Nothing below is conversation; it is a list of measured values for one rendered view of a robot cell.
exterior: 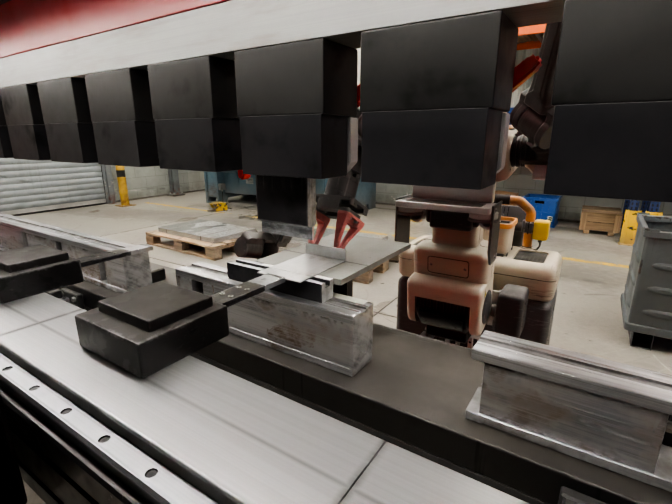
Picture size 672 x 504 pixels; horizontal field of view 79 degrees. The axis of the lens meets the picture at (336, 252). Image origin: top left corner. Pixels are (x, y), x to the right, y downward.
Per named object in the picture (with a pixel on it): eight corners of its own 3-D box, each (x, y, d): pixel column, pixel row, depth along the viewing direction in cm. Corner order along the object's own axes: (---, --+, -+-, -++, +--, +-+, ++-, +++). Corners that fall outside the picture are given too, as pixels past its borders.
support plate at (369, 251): (411, 248, 83) (411, 243, 83) (341, 285, 62) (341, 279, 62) (336, 236, 93) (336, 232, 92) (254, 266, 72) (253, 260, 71)
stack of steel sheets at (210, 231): (257, 232, 474) (256, 228, 472) (213, 243, 424) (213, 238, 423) (201, 222, 528) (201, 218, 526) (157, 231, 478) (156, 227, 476)
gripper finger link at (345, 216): (336, 252, 68) (351, 199, 70) (303, 246, 72) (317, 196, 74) (355, 262, 74) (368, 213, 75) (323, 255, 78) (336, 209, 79)
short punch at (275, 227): (316, 238, 62) (315, 174, 59) (308, 241, 60) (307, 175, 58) (266, 230, 67) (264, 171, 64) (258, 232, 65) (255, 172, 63)
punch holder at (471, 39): (503, 182, 49) (519, 28, 44) (484, 190, 42) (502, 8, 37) (389, 176, 57) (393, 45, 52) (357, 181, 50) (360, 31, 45)
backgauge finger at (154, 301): (308, 295, 60) (307, 262, 58) (142, 380, 39) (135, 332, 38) (248, 280, 66) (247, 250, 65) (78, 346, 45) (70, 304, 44)
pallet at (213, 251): (269, 244, 479) (269, 232, 475) (214, 260, 415) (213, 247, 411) (202, 231, 544) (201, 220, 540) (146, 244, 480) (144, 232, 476)
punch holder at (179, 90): (256, 168, 70) (251, 63, 65) (217, 172, 63) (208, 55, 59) (198, 165, 78) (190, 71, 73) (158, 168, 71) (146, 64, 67)
